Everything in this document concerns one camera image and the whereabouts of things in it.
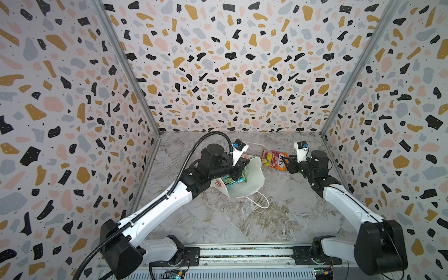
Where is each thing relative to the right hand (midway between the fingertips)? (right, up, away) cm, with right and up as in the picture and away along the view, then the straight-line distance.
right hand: (285, 153), depth 84 cm
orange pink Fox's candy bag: (-1, -4, +20) cm, 20 cm away
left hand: (-18, -1, -16) cm, 25 cm away
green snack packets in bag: (-27, -14, +2) cm, 30 cm away
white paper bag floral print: (-14, -11, +3) cm, 19 cm away
